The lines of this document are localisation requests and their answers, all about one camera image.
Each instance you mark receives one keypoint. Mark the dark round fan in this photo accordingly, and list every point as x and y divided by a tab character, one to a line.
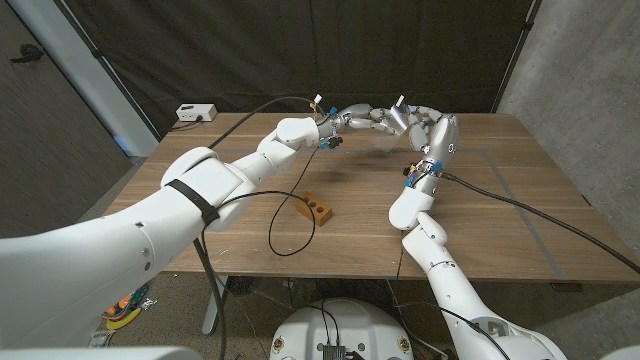
243	285

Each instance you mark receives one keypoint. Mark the grey table leg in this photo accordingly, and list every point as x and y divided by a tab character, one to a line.
212	310

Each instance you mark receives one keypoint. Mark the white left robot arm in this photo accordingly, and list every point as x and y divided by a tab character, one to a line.
125	250

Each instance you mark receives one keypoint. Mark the brown block with three holes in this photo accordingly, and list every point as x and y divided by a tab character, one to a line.
320	211

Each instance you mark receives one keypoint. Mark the white pillar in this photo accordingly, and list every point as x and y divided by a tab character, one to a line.
85	70

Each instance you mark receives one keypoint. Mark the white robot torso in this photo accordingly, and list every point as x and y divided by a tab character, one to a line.
345	325

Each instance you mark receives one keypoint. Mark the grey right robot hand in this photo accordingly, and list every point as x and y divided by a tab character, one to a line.
440	137

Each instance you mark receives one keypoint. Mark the yellow flat floor item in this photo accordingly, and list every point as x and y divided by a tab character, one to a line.
122	324

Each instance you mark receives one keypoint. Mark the white power box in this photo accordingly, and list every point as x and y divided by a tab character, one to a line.
196	112

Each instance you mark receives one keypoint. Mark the teal tool tray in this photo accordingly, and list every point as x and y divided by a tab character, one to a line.
125	305

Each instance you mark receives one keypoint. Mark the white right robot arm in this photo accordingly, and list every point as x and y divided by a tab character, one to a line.
450	280

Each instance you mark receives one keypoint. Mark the black module on torso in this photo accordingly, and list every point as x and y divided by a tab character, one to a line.
334	352

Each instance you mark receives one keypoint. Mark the black backdrop pole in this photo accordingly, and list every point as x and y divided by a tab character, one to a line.
517	55
107	70

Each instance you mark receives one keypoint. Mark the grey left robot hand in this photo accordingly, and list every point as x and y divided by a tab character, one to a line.
352	120

